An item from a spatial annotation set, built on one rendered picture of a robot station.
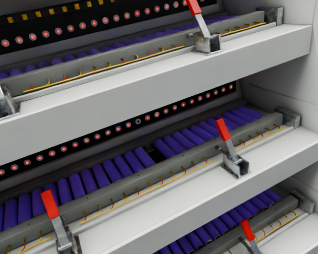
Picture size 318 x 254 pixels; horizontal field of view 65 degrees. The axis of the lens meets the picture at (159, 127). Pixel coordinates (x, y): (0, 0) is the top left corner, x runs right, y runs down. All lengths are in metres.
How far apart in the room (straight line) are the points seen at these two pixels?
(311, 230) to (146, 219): 0.35
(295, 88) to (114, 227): 0.39
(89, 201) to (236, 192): 0.22
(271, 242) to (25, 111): 0.48
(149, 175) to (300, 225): 0.34
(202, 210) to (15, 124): 0.26
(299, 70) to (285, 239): 0.32
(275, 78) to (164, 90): 0.29
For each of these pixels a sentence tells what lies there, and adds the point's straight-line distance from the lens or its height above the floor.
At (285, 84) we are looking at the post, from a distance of 0.54.
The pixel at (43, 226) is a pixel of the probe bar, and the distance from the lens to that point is 0.40.
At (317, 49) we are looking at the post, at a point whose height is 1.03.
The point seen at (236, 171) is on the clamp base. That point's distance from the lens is 0.40.
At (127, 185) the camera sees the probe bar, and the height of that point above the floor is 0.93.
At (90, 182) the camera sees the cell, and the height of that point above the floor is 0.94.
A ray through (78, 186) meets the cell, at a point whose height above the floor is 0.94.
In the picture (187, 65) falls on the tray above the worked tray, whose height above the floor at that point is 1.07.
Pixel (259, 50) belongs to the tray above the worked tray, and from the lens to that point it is 0.41.
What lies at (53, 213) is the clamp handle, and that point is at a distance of 0.35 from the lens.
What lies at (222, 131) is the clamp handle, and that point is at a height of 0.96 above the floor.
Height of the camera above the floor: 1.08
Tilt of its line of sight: 13 degrees down
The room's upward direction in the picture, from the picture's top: 17 degrees counter-clockwise
